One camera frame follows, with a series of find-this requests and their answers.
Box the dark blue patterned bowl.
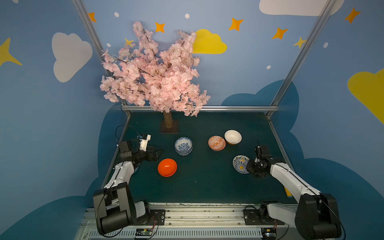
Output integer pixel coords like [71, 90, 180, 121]
[176, 149, 193, 156]

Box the blue white floral bowl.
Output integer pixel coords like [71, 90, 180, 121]
[174, 137, 193, 148]

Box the red patterned bowl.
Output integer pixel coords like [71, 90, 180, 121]
[208, 136, 226, 152]

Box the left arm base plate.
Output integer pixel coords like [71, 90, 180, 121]
[133, 210, 166, 226]

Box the pink cherry blossom tree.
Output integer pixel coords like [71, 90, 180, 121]
[100, 22, 210, 129]

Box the light blue patterned bowl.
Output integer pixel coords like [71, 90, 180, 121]
[175, 145, 193, 152]

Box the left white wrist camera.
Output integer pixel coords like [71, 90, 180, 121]
[139, 134, 151, 152]

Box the right blue yellow garden fork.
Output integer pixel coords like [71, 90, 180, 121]
[284, 187, 293, 198]

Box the cream white bowl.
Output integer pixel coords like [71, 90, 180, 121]
[225, 130, 242, 145]

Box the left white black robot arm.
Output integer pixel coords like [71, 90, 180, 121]
[93, 139, 165, 238]

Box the yellow blue patterned bowl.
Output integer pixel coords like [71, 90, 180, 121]
[233, 155, 250, 174]

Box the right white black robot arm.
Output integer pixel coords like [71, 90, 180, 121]
[244, 145, 347, 240]

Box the aluminium front rail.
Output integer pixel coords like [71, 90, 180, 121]
[75, 203, 302, 240]

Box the orange plastic bowl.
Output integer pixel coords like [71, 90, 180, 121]
[158, 159, 178, 177]

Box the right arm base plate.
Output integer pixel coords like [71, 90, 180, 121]
[243, 208, 285, 226]

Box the right circuit board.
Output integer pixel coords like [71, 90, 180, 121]
[261, 228, 277, 240]

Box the left green circuit board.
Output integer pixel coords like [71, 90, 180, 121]
[135, 229, 154, 238]

